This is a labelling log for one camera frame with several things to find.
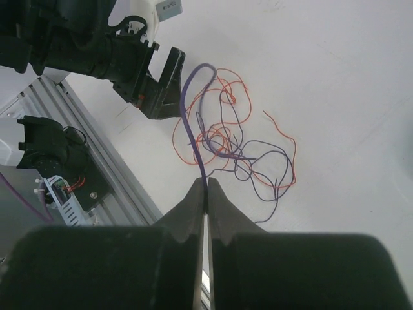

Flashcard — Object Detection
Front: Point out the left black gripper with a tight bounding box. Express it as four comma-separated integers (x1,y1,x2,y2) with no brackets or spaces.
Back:
106,35,186,120

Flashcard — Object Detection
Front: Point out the white slotted cable duct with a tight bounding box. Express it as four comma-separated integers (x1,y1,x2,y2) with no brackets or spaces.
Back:
41,176,88,227

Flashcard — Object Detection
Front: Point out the orange red thin cable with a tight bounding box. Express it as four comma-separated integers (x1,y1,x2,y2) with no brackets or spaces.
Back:
172,67,297,189

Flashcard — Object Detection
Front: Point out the aluminium mounting rail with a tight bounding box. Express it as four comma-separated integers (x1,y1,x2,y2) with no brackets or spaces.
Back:
1,77,162,225

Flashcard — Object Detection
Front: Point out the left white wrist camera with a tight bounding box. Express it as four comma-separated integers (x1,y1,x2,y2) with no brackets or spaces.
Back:
108,0,185,45

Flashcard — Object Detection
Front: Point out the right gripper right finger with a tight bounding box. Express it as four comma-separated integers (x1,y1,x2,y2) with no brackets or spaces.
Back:
208,178,412,309

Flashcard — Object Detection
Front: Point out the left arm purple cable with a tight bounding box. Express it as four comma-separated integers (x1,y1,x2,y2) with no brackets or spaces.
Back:
0,172,54,223

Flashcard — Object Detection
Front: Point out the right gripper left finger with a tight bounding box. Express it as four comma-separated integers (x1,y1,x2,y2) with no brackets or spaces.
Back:
1,179,205,309

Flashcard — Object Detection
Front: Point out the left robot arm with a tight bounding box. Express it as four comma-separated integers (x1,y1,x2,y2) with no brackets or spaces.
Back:
1,1,185,178

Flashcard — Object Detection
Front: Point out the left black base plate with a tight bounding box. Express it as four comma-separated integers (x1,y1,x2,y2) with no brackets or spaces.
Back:
68,156,112,212

